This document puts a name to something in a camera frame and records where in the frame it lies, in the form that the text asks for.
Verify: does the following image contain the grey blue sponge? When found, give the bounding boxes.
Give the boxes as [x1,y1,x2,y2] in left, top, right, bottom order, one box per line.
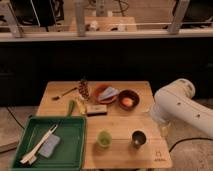
[38,134,60,158]

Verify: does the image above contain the wooden folding table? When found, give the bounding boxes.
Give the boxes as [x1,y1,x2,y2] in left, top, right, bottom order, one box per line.
[35,80,173,170]

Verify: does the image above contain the black cable floor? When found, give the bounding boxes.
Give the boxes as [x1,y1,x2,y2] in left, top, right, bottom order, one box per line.
[5,106,26,130]
[168,137,213,153]

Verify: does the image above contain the green plastic cup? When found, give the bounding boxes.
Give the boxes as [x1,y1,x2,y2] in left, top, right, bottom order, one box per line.
[97,131,112,148]

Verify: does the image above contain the dark brown bowl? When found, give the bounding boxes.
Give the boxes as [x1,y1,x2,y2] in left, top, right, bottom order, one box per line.
[118,90,140,110]

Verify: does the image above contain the white tongs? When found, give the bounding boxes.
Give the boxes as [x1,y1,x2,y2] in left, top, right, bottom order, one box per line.
[20,124,58,164]

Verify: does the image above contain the orange round fruit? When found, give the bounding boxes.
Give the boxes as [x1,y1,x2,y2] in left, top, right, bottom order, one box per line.
[122,97,133,107]

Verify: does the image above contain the metal spoon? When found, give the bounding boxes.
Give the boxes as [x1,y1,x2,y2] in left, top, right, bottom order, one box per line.
[51,87,78,101]

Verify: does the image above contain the yellow banana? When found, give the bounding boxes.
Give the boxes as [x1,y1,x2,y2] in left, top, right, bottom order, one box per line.
[76,98,86,115]

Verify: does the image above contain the wooden block brush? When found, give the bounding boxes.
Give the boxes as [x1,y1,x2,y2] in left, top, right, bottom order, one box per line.
[86,105,107,116]

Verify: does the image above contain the dark metal cup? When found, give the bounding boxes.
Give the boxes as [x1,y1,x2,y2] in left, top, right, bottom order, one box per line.
[132,131,146,148]

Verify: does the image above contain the orange red plate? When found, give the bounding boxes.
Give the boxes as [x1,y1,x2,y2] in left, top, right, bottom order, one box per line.
[93,84,119,104]

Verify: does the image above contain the black cable right floor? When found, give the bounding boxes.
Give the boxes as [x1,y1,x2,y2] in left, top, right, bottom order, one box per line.
[168,137,213,153]

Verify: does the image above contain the wooden background table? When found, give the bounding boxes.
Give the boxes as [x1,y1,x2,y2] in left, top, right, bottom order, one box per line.
[68,15,138,33]

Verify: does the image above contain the black cable left floor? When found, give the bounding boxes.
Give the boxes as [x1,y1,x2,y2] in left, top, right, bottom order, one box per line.
[5,106,26,130]

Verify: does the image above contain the grey folded cloth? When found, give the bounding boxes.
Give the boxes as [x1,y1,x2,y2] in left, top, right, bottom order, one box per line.
[98,86,119,100]

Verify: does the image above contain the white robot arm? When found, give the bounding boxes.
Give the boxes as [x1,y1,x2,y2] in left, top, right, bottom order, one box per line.
[149,78,213,138]

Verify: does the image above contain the green plastic tray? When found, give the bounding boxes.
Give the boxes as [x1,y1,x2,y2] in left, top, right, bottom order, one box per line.
[11,116,86,171]

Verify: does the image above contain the metal frame railing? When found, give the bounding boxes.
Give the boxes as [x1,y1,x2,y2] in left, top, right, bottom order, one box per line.
[0,0,213,42]

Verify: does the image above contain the brown pine cone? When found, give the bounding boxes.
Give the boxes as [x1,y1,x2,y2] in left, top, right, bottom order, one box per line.
[78,79,90,100]

